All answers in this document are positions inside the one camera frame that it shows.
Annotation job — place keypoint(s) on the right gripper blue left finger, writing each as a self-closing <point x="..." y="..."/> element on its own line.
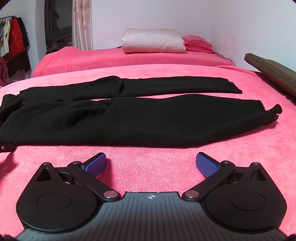
<point x="87" y="172"/>

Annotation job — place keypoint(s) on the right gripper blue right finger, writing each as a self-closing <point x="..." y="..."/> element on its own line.
<point x="216" y="174"/>

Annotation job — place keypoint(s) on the black knit pants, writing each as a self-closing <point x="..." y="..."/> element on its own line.
<point x="164" y="112"/>

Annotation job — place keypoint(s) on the near pink bed blanket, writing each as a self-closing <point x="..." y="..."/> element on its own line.
<point x="151" y="169"/>

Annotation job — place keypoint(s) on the brown cushion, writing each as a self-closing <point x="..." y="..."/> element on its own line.
<point x="280" y="75"/>

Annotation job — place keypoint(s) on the far pink bed cover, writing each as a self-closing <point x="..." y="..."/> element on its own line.
<point x="70" y="59"/>

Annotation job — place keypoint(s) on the hanging clothes on rack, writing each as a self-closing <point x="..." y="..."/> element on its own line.
<point x="15" y="63"/>

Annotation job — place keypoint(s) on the folded red blanket stack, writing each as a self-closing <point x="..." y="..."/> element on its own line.
<point x="197" y="44"/>

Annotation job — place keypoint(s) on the pink floral curtain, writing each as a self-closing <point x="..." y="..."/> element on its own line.
<point x="82" y="24"/>

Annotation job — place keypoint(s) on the folded pale pink quilt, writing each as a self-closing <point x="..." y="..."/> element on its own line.
<point x="152" y="41"/>

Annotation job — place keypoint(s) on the dark window frame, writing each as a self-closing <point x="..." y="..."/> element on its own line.
<point x="58" y="22"/>

